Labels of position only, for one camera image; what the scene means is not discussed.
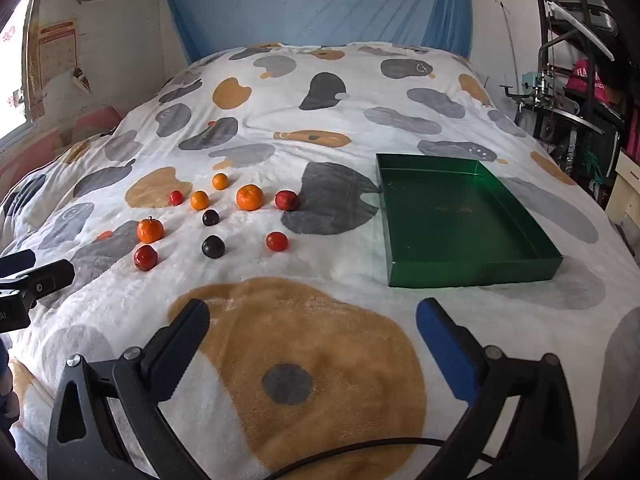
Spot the green shallow tray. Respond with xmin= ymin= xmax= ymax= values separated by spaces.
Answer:
xmin=376 ymin=153 xmax=564 ymax=289

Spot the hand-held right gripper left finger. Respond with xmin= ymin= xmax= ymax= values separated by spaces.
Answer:
xmin=46 ymin=298 xmax=221 ymax=480

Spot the black cable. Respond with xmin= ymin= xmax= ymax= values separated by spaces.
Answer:
xmin=265 ymin=438 xmax=493 ymax=480

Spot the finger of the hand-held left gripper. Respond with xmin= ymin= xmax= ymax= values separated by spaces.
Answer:
xmin=0 ymin=259 xmax=76 ymax=311
xmin=0 ymin=249 xmax=37 ymax=278

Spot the wooden cabinet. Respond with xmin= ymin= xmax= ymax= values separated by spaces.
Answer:
xmin=605 ymin=152 xmax=640 ymax=231

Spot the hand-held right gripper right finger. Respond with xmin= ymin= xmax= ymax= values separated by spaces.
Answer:
xmin=415 ymin=298 xmax=593 ymax=480

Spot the large orange tangerine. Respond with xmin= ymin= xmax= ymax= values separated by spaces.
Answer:
xmin=236 ymin=184 xmax=264 ymax=211

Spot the wall calendar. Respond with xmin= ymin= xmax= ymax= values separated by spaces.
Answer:
xmin=37 ymin=20 xmax=81 ymax=121

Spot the black metal rack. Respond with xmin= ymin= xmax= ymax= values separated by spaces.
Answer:
xmin=530 ymin=0 xmax=640 ymax=206

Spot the white spotted printed blanket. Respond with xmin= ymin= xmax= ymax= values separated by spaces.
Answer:
xmin=0 ymin=41 xmax=640 ymax=480

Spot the pink bed sheet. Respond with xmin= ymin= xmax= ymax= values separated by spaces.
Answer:
xmin=0 ymin=105 xmax=123 ymax=196

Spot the grey suitcase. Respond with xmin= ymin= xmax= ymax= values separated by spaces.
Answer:
xmin=575 ymin=0 xmax=618 ymax=31

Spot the blue mosquito net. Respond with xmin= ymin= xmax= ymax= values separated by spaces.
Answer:
xmin=157 ymin=0 xmax=473 ymax=63

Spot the window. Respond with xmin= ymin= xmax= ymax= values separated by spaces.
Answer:
xmin=0 ymin=0 xmax=38 ymax=141

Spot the sewing machine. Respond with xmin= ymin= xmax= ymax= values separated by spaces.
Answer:
xmin=500 ymin=70 xmax=581 ymax=116

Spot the pink bag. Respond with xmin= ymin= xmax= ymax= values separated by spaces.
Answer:
xmin=565 ymin=58 xmax=608 ymax=103

